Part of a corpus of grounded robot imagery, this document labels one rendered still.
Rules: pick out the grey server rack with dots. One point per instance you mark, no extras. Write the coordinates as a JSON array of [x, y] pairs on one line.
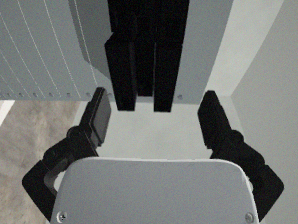
[[54, 50]]

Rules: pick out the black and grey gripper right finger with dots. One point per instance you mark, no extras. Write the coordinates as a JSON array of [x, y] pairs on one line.
[[217, 133]]

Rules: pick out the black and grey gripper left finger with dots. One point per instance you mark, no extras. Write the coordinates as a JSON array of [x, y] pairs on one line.
[[39, 180]]

